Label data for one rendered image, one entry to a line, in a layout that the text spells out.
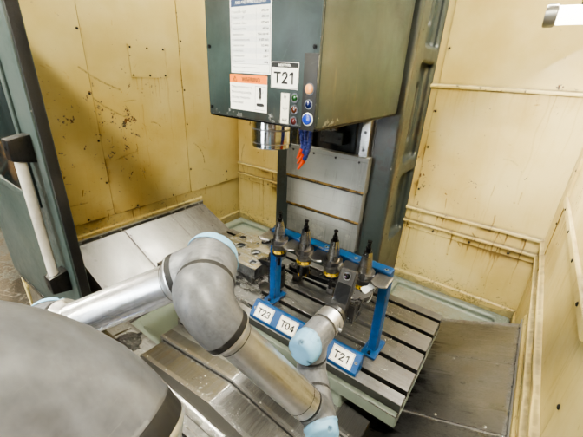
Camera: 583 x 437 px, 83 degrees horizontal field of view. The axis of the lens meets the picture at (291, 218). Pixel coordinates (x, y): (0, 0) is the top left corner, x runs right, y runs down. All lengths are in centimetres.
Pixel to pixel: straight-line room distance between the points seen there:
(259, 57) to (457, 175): 122
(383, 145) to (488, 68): 57
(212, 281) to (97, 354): 42
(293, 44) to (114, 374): 91
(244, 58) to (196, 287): 74
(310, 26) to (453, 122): 109
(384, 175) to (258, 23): 89
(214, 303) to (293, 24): 74
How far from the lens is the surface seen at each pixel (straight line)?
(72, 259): 130
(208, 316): 60
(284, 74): 101
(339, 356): 116
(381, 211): 168
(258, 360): 67
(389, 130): 159
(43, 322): 20
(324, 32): 96
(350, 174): 165
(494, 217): 194
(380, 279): 103
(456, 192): 193
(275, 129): 124
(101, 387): 19
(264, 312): 129
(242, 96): 113
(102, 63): 204
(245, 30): 112
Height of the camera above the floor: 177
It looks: 24 degrees down
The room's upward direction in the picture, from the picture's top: 3 degrees clockwise
